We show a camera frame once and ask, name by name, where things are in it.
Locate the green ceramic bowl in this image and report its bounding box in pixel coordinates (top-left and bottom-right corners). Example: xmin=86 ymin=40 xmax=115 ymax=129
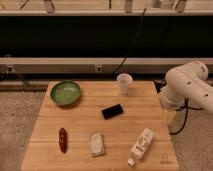
xmin=50 ymin=81 xmax=81 ymax=106

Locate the black hanging cable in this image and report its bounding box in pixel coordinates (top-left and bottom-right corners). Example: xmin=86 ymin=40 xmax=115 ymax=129
xmin=110 ymin=7 xmax=147 ymax=76

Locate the black smartphone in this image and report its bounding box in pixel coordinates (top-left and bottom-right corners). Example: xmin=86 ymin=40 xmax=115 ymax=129
xmin=102 ymin=104 xmax=123 ymax=120

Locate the wooden cutting board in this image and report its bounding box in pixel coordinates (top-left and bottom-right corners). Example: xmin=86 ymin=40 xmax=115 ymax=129
xmin=21 ymin=81 xmax=179 ymax=171

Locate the white paper cup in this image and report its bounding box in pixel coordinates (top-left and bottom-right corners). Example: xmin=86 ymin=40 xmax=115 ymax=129
xmin=117 ymin=73 xmax=133 ymax=95

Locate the white wall rail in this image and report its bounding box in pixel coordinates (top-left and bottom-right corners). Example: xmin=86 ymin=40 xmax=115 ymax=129
xmin=0 ymin=57 xmax=213 ymax=74

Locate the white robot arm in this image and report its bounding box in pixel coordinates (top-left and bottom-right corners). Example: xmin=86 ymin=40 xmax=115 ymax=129
xmin=159 ymin=61 xmax=213 ymax=125

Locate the white plastic bottle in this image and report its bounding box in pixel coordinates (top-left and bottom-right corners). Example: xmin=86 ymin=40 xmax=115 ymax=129
xmin=127 ymin=128 xmax=154 ymax=167

